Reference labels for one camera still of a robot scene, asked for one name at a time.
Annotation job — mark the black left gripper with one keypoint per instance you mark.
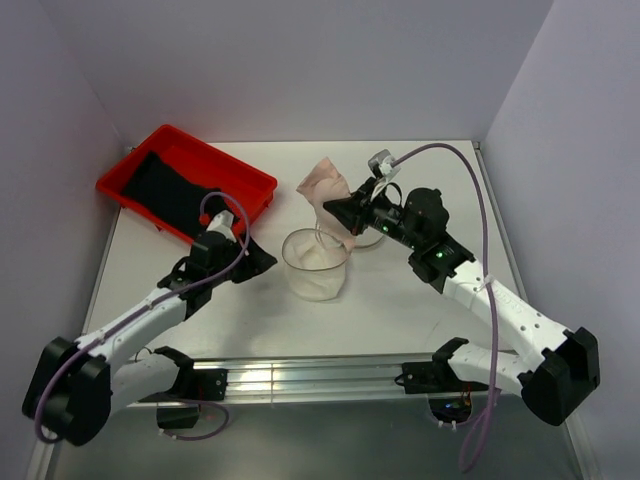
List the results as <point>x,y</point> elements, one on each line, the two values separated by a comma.
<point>255,262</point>

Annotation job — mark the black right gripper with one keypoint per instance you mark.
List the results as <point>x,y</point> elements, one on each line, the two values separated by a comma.
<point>348,210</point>

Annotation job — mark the red plastic tray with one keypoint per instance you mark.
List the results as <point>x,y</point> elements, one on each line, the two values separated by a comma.
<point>199,163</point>

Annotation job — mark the aluminium mounting rail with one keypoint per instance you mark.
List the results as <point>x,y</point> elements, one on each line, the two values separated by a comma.
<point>325,375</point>

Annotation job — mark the black garment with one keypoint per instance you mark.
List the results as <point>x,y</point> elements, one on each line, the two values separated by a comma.
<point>171,198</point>

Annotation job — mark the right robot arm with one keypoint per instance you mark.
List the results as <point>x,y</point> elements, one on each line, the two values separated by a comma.
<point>453,271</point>

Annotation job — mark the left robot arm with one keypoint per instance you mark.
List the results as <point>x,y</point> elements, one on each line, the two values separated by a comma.
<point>79,384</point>

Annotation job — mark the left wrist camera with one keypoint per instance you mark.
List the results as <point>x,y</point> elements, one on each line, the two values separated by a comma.
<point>222,223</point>

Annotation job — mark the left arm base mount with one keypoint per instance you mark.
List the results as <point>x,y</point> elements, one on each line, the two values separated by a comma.
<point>207,384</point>

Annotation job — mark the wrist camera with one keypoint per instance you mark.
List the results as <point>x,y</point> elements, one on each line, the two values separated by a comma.
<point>222,223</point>
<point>381,164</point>

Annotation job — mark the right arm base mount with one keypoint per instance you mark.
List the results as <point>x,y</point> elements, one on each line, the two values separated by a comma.
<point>436,376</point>

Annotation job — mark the beige bra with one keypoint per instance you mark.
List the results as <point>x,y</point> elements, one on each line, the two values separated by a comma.
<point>325,183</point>

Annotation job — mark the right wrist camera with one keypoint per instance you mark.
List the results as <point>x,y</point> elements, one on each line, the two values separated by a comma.
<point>381,164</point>

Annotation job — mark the white mesh laundry bag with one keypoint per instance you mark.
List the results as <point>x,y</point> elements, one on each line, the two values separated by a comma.
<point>316,261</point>

